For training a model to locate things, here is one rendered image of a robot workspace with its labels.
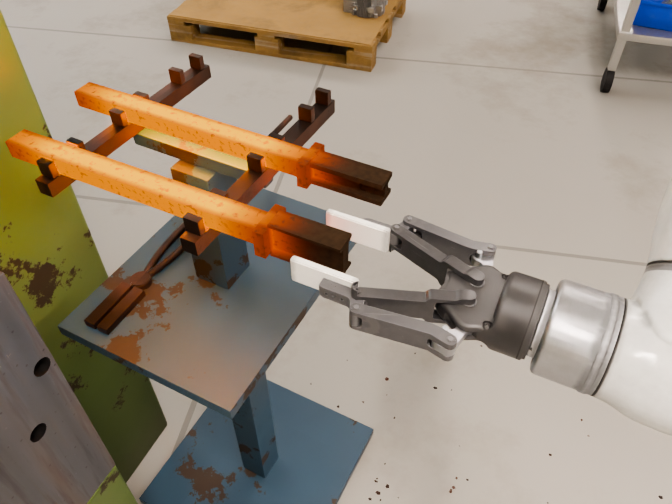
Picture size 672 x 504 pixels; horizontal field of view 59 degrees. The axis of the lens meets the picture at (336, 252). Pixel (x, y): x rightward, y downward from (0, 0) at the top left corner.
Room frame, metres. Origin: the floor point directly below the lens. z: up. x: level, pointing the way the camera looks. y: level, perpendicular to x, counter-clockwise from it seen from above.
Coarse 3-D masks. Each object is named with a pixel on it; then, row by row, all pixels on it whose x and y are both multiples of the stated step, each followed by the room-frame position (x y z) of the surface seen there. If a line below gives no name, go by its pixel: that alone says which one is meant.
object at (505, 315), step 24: (456, 288) 0.36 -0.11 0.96; (480, 288) 0.36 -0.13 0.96; (504, 288) 0.34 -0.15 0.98; (528, 288) 0.34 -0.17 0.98; (456, 312) 0.33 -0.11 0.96; (480, 312) 0.33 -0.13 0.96; (504, 312) 0.32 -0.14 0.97; (528, 312) 0.32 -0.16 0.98; (480, 336) 0.32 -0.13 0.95; (504, 336) 0.31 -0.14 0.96; (528, 336) 0.30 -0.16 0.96
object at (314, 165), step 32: (96, 96) 0.69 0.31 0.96; (128, 96) 0.69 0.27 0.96; (160, 128) 0.64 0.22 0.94; (192, 128) 0.62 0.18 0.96; (224, 128) 0.62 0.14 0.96; (288, 160) 0.56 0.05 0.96; (320, 160) 0.55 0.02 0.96; (352, 160) 0.55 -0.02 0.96; (352, 192) 0.52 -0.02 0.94; (384, 192) 0.51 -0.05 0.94
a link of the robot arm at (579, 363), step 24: (576, 288) 0.33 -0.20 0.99; (552, 312) 0.31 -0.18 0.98; (576, 312) 0.31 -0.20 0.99; (600, 312) 0.31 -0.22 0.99; (552, 336) 0.29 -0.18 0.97; (576, 336) 0.29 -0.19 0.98; (600, 336) 0.29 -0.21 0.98; (552, 360) 0.28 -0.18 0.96; (576, 360) 0.28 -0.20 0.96; (600, 360) 0.27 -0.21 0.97; (576, 384) 0.27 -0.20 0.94
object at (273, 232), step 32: (32, 160) 0.58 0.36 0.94; (64, 160) 0.56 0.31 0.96; (96, 160) 0.56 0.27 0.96; (128, 192) 0.51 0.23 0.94; (160, 192) 0.50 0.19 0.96; (192, 192) 0.50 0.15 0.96; (224, 224) 0.46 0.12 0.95; (256, 224) 0.45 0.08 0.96; (288, 224) 0.44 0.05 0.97; (320, 224) 0.44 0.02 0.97; (288, 256) 0.43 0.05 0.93; (320, 256) 0.42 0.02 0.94
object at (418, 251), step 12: (396, 228) 0.44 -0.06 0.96; (408, 240) 0.42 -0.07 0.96; (420, 240) 0.42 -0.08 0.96; (408, 252) 0.42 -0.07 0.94; (420, 252) 0.41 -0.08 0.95; (432, 252) 0.41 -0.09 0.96; (420, 264) 0.41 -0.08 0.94; (432, 264) 0.40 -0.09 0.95; (444, 264) 0.39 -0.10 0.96; (456, 264) 0.39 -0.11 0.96; (444, 276) 0.39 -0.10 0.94; (468, 276) 0.37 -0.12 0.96; (480, 276) 0.37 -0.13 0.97
